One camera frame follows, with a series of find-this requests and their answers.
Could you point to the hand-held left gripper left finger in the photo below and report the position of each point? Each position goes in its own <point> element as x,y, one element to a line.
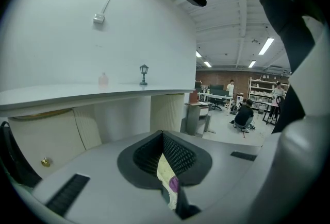
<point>144,158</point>

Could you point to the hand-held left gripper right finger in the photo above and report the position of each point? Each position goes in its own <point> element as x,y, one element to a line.
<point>183,158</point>

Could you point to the white and purple cloth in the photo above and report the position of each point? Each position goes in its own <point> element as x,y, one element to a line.
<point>165,170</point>

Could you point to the grey metal cabinet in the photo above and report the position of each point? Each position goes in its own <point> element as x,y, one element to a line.
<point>194,118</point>

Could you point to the cream fluted column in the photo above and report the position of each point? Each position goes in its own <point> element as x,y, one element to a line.
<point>167,112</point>

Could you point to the red-brown box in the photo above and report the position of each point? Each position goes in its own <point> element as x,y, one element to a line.
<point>193,97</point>

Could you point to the black office chair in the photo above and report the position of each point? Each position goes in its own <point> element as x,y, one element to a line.
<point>216,100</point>

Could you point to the white work table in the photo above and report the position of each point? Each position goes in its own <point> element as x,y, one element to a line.
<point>206,95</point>

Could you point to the miniature dark street lamp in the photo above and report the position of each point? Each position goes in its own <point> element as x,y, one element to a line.
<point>144,71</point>

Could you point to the small pink bottle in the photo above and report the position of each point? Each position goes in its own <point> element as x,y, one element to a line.
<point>103,80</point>

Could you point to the white shelf board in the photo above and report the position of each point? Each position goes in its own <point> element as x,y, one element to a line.
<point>77,95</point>

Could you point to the ceiling tube light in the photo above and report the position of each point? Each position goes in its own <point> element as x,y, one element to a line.
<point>198,54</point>
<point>252,64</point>
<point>207,64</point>
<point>266,46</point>

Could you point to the brass knob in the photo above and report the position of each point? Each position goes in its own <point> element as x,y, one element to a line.
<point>46,162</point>

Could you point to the white storage rack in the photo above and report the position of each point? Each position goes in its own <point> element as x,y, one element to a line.
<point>260,91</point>

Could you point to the cream cabinet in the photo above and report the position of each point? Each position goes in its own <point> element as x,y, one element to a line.
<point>43,135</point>

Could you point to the black frame table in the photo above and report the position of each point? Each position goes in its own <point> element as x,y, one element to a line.
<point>270,114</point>

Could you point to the white wall junction box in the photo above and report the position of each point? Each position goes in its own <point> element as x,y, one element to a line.
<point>99,18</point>

